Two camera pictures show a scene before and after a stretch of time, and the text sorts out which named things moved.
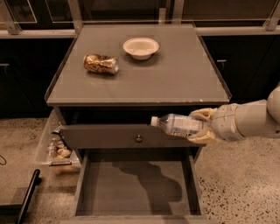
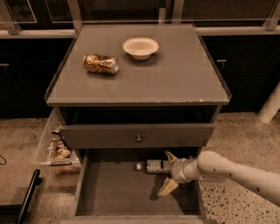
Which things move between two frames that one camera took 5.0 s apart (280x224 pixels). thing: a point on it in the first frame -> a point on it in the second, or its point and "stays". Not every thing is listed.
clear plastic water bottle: x=178 y=125 -> x=155 y=166
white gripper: x=224 y=122 -> x=177 y=170
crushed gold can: x=100 y=63 stays
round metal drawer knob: x=138 y=139 stays
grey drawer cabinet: x=109 y=83 stays
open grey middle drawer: x=139 y=185 stays
